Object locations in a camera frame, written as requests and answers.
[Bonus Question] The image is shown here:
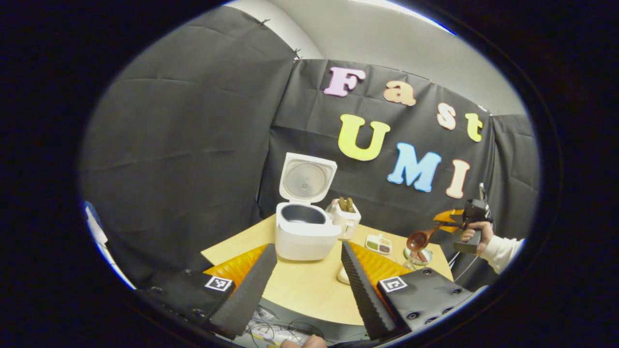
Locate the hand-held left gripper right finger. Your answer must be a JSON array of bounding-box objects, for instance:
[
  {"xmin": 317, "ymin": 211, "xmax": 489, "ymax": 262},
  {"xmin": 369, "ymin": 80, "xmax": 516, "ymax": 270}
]
[{"xmin": 341, "ymin": 241, "xmax": 477, "ymax": 341}]

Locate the white rice cooker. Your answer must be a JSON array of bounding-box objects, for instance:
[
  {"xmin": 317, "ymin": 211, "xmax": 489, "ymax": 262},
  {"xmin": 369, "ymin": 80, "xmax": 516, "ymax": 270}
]
[{"xmin": 275, "ymin": 153, "xmax": 343, "ymax": 262}]

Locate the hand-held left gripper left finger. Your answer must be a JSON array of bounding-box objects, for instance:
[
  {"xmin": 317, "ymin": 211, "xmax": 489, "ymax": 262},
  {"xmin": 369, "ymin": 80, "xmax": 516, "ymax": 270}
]
[{"xmin": 138, "ymin": 243, "xmax": 279, "ymax": 340}]

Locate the white divided dish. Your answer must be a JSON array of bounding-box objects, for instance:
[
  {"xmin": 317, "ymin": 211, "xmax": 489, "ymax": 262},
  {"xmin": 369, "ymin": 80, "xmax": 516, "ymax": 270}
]
[{"xmin": 365, "ymin": 234, "xmax": 393, "ymax": 256}]

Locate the brown wooden spoon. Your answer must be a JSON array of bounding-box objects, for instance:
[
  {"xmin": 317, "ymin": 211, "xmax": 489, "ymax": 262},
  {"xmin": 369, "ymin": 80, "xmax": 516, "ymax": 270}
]
[{"xmin": 406, "ymin": 221, "xmax": 463, "ymax": 252}]

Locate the tangle of cables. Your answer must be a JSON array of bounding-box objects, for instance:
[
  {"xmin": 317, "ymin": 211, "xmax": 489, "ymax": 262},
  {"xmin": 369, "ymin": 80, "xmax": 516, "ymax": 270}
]
[{"xmin": 244, "ymin": 307, "xmax": 329, "ymax": 347}]

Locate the white toaster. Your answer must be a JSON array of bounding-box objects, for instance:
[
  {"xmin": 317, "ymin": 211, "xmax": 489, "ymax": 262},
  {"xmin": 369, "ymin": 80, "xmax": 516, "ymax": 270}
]
[{"xmin": 329, "ymin": 198, "xmax": 362, "ymax": 241}]

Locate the pale green plate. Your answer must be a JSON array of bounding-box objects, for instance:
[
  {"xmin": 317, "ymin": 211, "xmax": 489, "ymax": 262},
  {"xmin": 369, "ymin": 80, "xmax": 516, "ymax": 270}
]
[{"xmin": 409, "ymin": 247, "xmax": 434, "ymax": 266}]

